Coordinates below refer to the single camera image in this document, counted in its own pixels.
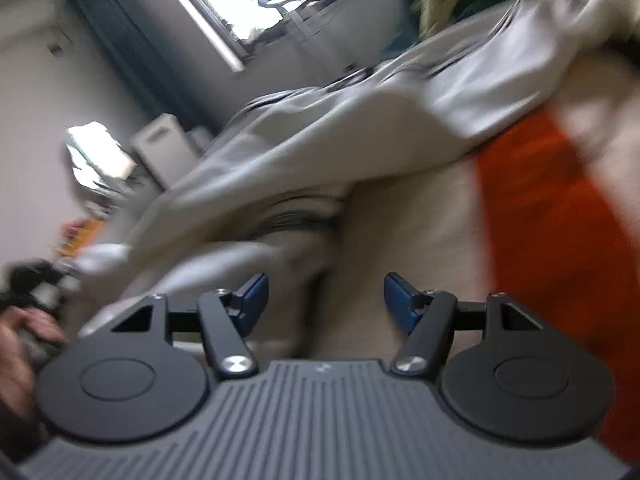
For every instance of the person left hand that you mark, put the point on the person left hand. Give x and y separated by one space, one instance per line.
17 374

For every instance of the orange box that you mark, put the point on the orange box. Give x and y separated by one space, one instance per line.
77 235

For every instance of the garment steamer stand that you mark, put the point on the garment steamer stand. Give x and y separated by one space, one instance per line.
324 44

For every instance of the white black chair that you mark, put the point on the white black chair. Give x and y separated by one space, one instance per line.
165 150

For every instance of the white sweatpants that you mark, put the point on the white sweatpants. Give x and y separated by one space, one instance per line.
265 194

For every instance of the teal curtain left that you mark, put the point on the teal curtain left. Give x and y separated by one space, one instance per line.
166 54

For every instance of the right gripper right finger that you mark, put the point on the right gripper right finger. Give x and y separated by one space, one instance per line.
427 318

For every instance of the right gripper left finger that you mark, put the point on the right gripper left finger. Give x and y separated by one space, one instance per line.
226 320

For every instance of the lit vanity mirror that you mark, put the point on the lit vanity mirror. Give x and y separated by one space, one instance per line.
98 160

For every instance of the striped bed blanket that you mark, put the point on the striped bed blanket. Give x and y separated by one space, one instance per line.
547 212

